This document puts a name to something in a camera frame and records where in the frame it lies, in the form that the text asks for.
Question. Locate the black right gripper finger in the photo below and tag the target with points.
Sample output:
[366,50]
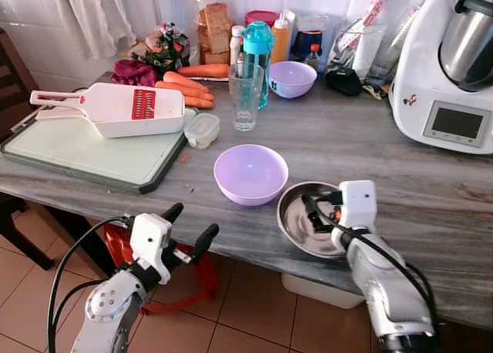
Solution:
[331,196]

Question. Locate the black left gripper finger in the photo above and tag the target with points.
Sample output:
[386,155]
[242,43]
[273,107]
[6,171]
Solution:
[206,239]
[173,213]

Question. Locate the round stainless steel plate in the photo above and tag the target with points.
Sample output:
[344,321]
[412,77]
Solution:
[296,226]

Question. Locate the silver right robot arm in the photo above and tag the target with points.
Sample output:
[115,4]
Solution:
[385,291]

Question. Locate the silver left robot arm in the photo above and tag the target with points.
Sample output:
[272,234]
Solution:
[108,307]

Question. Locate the red metal stool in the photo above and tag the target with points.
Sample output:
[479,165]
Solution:
[202,287]

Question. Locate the white plastic box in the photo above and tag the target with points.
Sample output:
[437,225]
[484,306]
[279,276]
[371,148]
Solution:
[320,290]

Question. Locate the large purple plastic bowl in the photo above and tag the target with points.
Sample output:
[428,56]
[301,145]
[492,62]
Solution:
[250,176]

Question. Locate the small clear plastic food container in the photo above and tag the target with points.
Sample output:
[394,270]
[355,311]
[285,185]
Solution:
[202,131]

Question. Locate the white green-edged cutting board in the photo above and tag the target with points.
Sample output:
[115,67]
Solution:
[85,156]

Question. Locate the orange carrot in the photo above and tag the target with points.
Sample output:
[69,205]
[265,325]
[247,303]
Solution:
[181,92]
[185,81]
[202,71]
[200,102]

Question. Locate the black rounded object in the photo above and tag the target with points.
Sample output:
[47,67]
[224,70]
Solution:
[343,82]

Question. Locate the white red mandoline slicer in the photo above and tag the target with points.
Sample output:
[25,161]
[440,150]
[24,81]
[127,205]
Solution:
[108,110]

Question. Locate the small purple plastic bowl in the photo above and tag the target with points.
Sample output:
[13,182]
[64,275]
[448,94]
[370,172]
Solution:
[293,79]

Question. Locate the clear drinking glass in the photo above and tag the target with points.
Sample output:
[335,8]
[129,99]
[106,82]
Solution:
[246,99]

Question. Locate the small red-capped sauce bottle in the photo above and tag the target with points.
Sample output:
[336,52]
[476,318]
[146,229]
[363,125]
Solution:
[313,58]

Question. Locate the white tube package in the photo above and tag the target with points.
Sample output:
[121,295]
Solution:
[363,56]

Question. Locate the clear plastic measuring cup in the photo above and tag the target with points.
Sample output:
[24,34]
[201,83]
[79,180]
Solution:
[347,48]

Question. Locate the white kitchen cooking machine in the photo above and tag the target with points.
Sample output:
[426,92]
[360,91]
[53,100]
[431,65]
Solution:
[431,68]

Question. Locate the orange squeeze bottle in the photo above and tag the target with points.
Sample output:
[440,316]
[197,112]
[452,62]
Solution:
[281,41]

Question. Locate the plastic bag of vegetables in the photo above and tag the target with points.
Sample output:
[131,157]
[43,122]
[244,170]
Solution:
[166,48]

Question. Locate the teal water bottle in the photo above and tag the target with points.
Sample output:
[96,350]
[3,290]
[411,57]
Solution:
[258,41]

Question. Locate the red-lidded jar of bread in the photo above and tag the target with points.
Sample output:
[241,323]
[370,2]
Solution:
[214,29]

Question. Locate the dark red canister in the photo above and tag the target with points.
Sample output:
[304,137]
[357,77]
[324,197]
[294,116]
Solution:
[262,18]

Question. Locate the clear glass jar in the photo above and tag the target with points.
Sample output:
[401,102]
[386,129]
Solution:
[171,6]

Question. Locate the dark wooden chair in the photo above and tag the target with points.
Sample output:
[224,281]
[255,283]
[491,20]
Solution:
[14,75]

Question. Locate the white hanging cloth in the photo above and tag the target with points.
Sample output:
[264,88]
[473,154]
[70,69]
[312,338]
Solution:
[96,14]

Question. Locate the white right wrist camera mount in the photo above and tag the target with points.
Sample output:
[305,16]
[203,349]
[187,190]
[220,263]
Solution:
[359,203]

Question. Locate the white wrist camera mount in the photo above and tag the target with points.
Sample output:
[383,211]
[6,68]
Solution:
[150,241]
[359,203]

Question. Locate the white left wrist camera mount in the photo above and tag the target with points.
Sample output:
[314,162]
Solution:
[150,241]

